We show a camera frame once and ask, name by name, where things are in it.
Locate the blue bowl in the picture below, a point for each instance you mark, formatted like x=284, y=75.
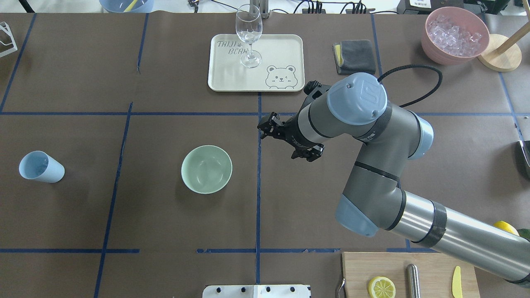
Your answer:
x=117, y=6

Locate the light blue plastic cup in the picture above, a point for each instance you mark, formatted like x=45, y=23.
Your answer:
x=39, y=166

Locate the half lemon slice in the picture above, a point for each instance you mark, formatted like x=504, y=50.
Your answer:
x=381, y=287

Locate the yellow plastic fork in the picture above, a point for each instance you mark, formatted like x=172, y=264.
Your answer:
x=130, y=6

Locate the grey folded cloth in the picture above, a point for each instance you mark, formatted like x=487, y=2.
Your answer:
x=354, y=56

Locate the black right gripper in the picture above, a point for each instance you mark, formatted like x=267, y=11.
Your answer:
x=292, y=133

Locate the yellow lemon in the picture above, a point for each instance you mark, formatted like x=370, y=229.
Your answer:
x=506, y=227

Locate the yellow plastic knife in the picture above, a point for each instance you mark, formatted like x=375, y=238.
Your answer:
x=457, y=291

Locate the pink bowl with ice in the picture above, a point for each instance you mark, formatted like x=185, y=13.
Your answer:
x=461, y=17

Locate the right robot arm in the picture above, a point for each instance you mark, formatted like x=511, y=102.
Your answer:
x=371, y=200

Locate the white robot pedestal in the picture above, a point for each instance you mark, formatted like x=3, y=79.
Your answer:
x=258, y=291

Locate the metal ice scoop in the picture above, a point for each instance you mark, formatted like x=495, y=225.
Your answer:
x=523, y=159

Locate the ice cubes in bowl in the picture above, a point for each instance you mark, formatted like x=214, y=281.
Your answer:
x=453, y=39

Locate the wooden round stand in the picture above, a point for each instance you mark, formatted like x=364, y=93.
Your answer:
x=503, y=54

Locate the white wire cup rack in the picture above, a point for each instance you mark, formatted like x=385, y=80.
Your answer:
x=7, y=41

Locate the clear wine glass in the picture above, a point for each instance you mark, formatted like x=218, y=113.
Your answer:
x=249, y=28

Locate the mint green bowl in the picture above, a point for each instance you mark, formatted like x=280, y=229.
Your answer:
x=206, y=169

